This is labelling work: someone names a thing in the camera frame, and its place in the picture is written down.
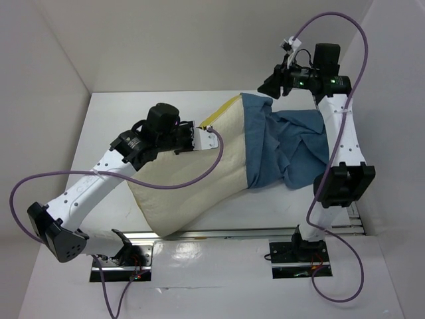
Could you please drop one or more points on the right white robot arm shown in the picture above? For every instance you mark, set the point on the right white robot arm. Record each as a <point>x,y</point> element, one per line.
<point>349,175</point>

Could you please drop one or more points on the blue pillowcase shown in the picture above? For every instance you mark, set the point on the blue pillowcase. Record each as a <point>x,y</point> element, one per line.
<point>287,145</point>

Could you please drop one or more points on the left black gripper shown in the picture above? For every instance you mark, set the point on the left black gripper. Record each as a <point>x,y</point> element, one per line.
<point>189,128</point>

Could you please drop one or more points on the aluminium rail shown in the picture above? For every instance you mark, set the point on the aluminium rail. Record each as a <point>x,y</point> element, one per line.
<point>223,234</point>
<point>352,216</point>

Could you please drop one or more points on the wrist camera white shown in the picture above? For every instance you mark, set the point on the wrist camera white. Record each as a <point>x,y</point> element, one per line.
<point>291,47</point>
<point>204,140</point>

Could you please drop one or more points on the aluminium rail right side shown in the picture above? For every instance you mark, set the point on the aluminium rail right side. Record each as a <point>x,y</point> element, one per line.
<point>352,216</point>

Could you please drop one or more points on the cream yellow pillow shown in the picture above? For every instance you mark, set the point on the cream yellow pillow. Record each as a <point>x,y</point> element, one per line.
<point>167,211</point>

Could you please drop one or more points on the aluminium rail front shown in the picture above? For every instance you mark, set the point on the aluminium rail front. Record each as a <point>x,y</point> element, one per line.
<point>223,234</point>

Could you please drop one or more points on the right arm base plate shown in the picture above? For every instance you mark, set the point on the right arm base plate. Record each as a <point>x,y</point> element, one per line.
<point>288,253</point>

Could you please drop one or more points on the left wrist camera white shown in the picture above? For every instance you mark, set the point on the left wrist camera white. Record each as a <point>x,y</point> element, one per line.
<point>204,140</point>

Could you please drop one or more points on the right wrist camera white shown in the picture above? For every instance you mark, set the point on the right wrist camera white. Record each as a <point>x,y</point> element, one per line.
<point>291,47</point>

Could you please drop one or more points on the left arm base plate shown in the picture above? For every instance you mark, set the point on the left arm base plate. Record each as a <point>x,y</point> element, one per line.
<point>136,255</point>

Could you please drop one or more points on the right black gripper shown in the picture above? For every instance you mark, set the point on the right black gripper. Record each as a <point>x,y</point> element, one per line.
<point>271,85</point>

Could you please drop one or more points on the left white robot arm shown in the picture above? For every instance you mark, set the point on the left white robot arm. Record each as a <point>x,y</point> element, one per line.
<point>58,222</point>

